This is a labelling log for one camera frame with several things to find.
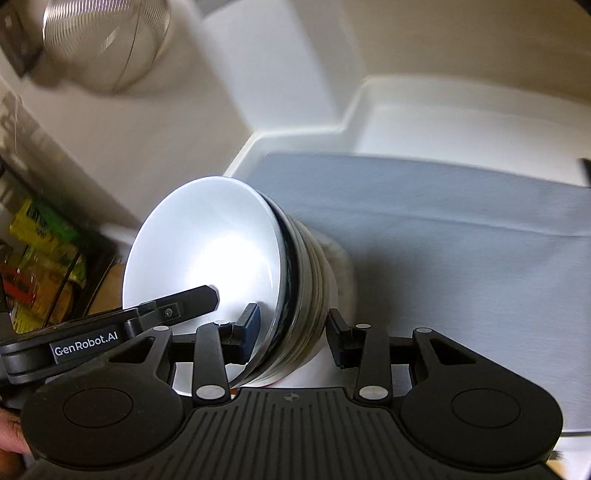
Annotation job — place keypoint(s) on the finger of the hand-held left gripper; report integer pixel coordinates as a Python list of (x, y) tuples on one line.
[(194, 300)]

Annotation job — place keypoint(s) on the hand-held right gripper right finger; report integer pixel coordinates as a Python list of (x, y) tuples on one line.
[(336, 334)]

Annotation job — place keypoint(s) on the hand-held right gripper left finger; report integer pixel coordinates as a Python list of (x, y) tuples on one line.
[(251, 330)]

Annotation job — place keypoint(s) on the white bowl with blue pattern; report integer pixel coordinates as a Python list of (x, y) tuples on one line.
[(207, 258)]

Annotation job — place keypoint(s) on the light blue bowl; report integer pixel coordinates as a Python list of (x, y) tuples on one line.
[(301, 295)]

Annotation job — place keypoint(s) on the cream ridged bowl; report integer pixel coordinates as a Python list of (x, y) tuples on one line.
[(332, 277)]

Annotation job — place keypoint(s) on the person's left hand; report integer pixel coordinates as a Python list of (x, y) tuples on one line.
[(9, 431)]

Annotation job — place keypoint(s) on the wooden cutting board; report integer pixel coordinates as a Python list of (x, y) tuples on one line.
[(108, 290)]

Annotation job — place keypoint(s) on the green snack packet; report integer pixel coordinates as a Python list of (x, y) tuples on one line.
[(41, 230)]

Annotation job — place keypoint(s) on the grey mat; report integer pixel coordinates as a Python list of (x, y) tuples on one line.
[(438, 254)]

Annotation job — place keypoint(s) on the metal mesh strainer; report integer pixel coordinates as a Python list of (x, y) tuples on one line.
[(106, 41)]

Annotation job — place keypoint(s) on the hanging cleaver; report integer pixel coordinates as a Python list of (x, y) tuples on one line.
[(18, 50)]

